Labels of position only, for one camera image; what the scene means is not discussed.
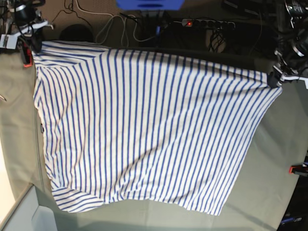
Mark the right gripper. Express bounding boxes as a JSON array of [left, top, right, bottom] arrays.
[[13, 4, 42, 52]]

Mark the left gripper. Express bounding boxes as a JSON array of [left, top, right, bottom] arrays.
[[267, 36, 308, 88]]

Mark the blue white striped t-shirt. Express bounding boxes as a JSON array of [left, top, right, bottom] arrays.
[[33, 41, 282, 216]]

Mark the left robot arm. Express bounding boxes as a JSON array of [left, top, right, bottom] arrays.
[[262, 0, 308, 88]]

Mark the red black clamp left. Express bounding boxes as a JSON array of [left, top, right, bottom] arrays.
[[17, 41, 33, 68]]

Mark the red black clamp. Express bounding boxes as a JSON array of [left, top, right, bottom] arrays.
[[17, 41, 33, 68], [289, 163, 308, 177]]

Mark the round black stool base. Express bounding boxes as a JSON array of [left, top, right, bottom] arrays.
[[59, 24, 94, 42]]

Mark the red black clamp right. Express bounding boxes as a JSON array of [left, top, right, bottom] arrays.
[[289, 163, 308, 177]]

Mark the white power strip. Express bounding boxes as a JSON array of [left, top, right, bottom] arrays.
[[181, 19, 236, 30]]

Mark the green table cloth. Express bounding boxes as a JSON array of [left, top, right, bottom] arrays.
[[0, 53, 308, 231]]

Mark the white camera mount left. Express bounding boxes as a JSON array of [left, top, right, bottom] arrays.
[[273, 65, 308, 89]]

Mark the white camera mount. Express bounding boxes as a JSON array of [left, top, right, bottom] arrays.
[[273, 65, 308, 89], [0, 20, 54, 50]]

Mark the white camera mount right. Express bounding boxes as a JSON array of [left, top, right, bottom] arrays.
[[0, 20, 54, 50]]

